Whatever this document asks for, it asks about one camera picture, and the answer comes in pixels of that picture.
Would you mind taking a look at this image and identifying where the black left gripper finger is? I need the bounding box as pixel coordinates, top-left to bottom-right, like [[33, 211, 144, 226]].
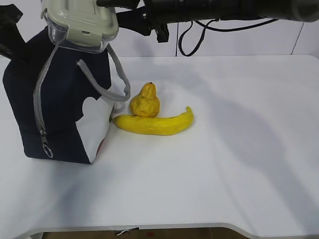
[[0, 4, 26, 62]]

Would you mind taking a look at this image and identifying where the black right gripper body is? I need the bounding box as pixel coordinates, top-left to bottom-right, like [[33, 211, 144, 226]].
[[96, 0, 194, 43]]

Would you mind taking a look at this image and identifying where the green lid glass food container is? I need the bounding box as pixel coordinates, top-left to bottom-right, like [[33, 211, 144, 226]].
[[41, 0, 119, 54]]

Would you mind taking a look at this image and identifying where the navy blue lunch bag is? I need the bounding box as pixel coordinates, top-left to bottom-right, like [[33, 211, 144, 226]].
[[2, 27, 132, 165]]

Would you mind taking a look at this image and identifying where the yellow pear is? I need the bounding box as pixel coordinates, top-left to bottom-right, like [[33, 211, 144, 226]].
[[129, 82, 160, 118]]

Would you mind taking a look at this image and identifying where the yellow banana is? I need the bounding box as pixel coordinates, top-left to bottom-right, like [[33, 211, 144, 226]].
[[112, 107, 194, 136]]

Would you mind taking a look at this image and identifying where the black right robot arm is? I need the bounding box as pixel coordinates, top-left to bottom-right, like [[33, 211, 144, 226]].
[[96, 0, 319, 43]]

